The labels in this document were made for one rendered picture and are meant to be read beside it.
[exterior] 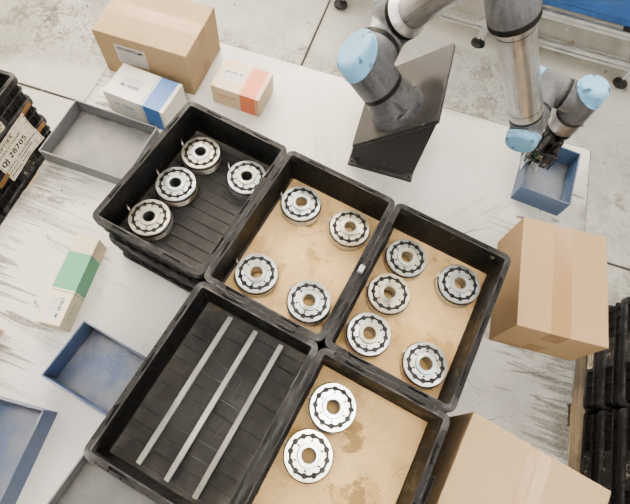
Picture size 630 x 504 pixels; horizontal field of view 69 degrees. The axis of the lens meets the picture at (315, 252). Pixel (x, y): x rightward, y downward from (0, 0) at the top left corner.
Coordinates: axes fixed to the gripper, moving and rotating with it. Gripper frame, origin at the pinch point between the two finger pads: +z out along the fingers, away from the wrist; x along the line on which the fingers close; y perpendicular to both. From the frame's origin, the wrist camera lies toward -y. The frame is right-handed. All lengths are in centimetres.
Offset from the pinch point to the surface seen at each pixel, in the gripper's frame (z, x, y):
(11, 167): 39, -168, 53
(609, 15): 40, 33, -144
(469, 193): 5.3, -12.3, 13.8
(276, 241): -8, -57, 59
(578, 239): -10.7, 14.5, 26.8
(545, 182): 4.9, 8.9, -0.4
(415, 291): -8, -20, 57
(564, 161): 3.4, 12.5, -9.7
